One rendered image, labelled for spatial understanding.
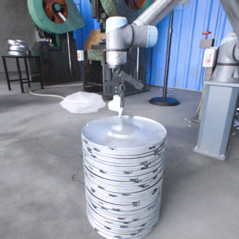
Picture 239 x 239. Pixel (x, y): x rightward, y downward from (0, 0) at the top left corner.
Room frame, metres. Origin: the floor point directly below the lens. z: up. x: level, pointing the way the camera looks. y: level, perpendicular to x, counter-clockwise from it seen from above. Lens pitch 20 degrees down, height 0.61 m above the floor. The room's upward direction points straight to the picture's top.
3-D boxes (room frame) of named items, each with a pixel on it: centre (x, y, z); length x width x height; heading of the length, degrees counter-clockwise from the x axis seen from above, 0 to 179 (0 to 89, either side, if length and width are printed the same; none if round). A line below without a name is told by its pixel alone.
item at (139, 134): (0.61, -0.02, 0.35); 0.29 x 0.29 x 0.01
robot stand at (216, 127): (1.09, -0.61, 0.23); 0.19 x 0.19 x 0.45; 51
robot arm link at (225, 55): (1.09, -0.61, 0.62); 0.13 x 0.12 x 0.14; 19
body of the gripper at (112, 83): (0.74, 0.01, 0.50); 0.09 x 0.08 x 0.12; 95
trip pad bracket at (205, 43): (1.69, -0.74, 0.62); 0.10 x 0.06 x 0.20; 46
